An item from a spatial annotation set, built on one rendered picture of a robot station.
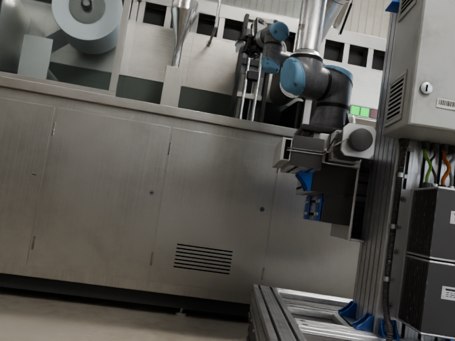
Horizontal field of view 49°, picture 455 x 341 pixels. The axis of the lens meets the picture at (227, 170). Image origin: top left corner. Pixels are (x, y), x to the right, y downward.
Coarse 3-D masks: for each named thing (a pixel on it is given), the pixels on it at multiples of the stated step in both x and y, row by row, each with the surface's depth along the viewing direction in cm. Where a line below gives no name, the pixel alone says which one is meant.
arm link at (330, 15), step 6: (330, 0) 182; (336, 0) 182; (342, 0) 181; (348, 0) 182; (330, 6) 183; (336, 6) 183; (342, 6) 184; (330, 12) 184; (336, 12) 185; (324, 18) 186; (330, 18) 186; (324, 24) 187; (330, 24) 188; (324, 30) 189; (324, 36) 191
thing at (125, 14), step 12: (0, 0) 210; (0, 12) 211; (120, 24) 219; (120, 36) 219; (120, 48) 218; (120, 60) 218; (0, 72) 210; (48, 84) 213; (60, 84) 214; (72, 84) 215
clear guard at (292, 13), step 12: (216, 0) 286; (228, 0) 285; (240, 0) 285; (252, 0) 285; (264, 0) 285; (276, 0) 285; (288, 0) 285; (300, 0) 285; (264, 12) 290; (276, 12) 290; (288, 12) 290; (300, 12) 290
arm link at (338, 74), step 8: (328, 72) 170; (336, 72) 171; (344, 72) 171; (328, 80) 168; (336, 80) 170; (344, 80) 171; (352, 80) 174; (328, 88) 169; (336, 88) 170; (344, 88) 171; (328, 96) 171; (336, 96) 171; (344, 96) 171
